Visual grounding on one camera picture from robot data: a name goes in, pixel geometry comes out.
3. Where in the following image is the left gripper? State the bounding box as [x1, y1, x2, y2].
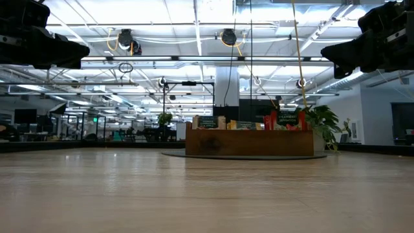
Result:
[0, 0, 91, 71]

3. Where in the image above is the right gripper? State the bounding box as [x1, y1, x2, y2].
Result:
[320, 0, 414, 80]

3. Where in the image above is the yellow hanging cable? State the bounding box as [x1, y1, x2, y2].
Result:
[290, 0, 309, 109]

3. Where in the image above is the grey round woven placemat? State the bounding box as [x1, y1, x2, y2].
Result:
[161, 149, 329, 161]

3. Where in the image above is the green potted plant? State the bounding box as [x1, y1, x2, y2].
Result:
[296, 104, 353, 152]

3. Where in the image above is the black hanging cable loop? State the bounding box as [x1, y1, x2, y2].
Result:
[118, 61, 135, 74]

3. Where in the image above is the white background board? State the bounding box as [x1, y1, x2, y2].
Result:
[176, 122, 187, 141]

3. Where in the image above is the black computer monitor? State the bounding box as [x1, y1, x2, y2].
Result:
[13, 108, 38, 125]

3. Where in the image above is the black background gantry frame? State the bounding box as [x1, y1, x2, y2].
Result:
[162, 80, 215, 114]

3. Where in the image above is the black ceiling cable reel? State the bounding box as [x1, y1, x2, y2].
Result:
[117, 28, 143, 56]
[221, 28, 238, 47]

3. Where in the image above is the small background potted plant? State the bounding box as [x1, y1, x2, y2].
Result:
[157, 111, 173, 128]

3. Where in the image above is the black studio softbox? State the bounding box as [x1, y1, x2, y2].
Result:
[48, 102, 67, 115]

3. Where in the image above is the wooden compartment tray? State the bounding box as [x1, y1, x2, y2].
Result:
[185, 121, 315, 157]

